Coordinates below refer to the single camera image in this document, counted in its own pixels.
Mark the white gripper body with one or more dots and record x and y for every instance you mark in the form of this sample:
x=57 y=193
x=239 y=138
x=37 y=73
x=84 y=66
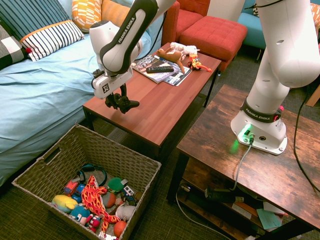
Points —
x=110 y=83

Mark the dark blue striped pillow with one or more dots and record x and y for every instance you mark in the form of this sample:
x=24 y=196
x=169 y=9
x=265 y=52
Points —
x=27 y=15

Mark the black white checkered pillow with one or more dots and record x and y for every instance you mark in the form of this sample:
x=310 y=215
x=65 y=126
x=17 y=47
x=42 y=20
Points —
x=10 y=50

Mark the red tufted ottoman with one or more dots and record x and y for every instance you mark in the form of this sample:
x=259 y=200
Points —
x=212 y=32

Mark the white plush animal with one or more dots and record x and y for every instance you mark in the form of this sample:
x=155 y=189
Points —
x=185 y=48

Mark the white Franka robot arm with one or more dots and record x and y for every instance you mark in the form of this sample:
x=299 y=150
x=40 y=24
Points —
x=275 y=62

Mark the orange flame pattern plush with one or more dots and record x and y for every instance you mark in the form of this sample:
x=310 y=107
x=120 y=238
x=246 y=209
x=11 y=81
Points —
x=93 y=197

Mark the teal blue plush toy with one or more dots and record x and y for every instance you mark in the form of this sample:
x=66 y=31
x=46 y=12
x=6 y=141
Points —
x=79 y=213

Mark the orange toy vehicle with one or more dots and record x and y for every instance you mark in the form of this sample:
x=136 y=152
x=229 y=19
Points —
x=196 y=63

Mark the black Sony gamepad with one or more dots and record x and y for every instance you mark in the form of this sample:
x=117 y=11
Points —
x=125 y=103

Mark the white navy striped pillow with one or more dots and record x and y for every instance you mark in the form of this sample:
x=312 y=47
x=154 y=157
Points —
x=52 y=37

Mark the white blue toy truck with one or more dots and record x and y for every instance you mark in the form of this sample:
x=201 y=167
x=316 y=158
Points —
x=128 y=192

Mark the teal paper sheet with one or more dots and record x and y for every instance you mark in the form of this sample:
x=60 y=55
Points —
x=268 y=220

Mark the brown plush animal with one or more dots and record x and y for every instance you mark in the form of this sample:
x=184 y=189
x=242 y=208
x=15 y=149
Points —
x=171 y=56

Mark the white paper sheet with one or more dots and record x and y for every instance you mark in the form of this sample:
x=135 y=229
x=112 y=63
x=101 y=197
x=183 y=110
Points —
x=273 y=207

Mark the red armchair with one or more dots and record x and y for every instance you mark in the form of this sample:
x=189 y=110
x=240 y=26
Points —
x=185 y=18

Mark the yellow plush toy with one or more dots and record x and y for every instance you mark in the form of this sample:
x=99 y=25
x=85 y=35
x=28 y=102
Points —
x=62 y=203

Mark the grey woven wicker basket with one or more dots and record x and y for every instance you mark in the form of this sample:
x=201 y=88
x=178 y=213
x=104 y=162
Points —
x=100 y=147

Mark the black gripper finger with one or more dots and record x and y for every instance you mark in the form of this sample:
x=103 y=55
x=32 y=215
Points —
x=123 y=90
x=109 y=98

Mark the grey orange knitted plush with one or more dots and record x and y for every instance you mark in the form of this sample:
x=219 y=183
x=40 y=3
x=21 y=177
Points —
x=111 y=200

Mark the teal upholstered chair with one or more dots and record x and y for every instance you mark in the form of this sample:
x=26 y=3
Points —
x=252 y=32

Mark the light wooden furniture leg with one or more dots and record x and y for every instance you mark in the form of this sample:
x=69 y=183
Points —
x=313 y=96

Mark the bed with light blue sheet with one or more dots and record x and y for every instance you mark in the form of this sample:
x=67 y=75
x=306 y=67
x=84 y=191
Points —
x=37 y=100

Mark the black remote control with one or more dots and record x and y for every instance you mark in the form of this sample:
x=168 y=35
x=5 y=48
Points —
x=160 y=69

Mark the reddish wooden coffee table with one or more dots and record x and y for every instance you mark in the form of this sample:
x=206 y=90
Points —
x=162 y=105

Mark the light grey plush toy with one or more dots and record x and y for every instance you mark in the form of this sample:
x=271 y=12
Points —
x=125 y=212

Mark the red toy car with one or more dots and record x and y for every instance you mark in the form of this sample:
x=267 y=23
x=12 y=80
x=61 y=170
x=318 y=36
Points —
x=71 y=187

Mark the rustic dark wooden table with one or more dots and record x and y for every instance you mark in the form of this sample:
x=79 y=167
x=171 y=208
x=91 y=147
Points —
x=225 y=155

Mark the blue police toy car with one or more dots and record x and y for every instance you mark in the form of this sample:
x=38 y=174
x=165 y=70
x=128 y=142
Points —
x=78 y=192

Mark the orange white patterned pillow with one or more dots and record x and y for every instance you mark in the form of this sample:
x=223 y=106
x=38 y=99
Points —
x=86 y=13

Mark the black power adapter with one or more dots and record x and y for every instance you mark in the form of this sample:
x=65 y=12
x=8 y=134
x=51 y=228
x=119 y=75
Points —
x=220 y=195

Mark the small glossy magazine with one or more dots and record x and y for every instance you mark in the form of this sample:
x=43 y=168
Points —
x=181 y=78

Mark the black blue headphones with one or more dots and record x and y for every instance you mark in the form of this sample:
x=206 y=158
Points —
x=87 y=167

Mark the plain orange pillow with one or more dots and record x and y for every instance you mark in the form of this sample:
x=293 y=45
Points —
x=113 y=11

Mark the magazines on table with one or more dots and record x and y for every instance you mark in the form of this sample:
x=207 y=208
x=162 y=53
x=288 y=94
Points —
x=160 y=75

